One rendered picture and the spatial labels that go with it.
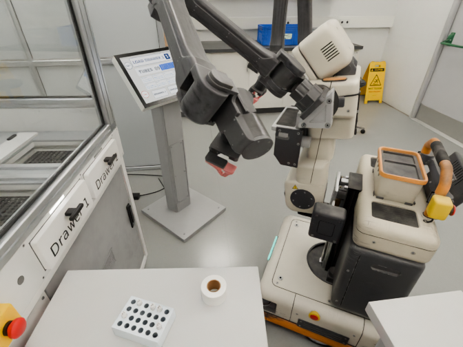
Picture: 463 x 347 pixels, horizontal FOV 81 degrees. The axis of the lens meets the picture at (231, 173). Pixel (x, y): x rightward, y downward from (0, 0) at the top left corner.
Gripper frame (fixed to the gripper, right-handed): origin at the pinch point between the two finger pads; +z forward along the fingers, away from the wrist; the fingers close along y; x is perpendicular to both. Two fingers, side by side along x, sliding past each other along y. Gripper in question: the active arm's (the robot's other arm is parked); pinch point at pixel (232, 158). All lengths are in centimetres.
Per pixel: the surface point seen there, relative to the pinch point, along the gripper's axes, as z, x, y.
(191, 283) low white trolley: 29.8, -1.8, -26.2
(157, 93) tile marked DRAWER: 55, 70, 50
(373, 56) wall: 221, -50, 415
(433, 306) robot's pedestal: 24, -63, -1
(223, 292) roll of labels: 23.4, -11.3, -24.7
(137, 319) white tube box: 21.8, 4.5, -40.0
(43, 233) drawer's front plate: 18, 38, -35
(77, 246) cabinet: 42, 41, -34
